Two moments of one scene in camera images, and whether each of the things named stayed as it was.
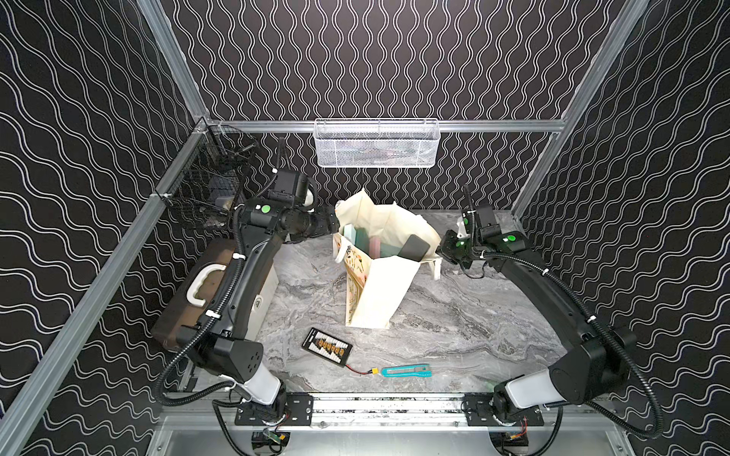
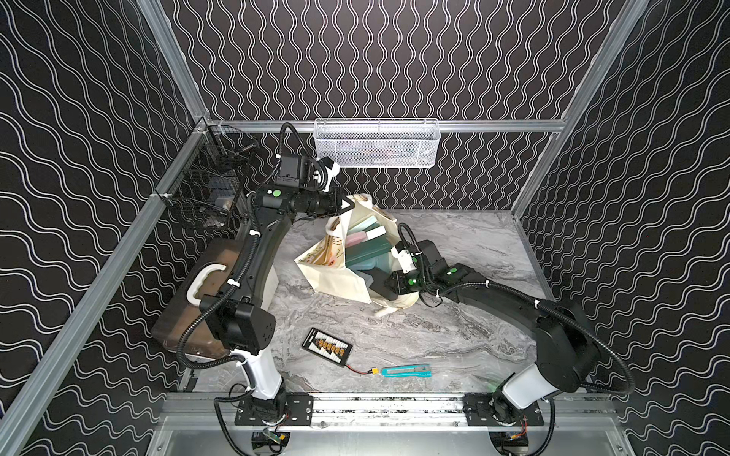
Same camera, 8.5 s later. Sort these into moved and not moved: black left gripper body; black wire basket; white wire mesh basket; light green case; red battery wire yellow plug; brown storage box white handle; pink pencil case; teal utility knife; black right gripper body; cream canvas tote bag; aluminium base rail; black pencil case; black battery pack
Moved: light green case; black right gripper body; cream canvas tote bag; black left gripper body; black pencil case; pink pencil case
Not moved: brown storage box white handle; teal utility knife; black battery pack; black wire basket; red battery wire yellow plug; white wire mesh basket; aluminium base rail
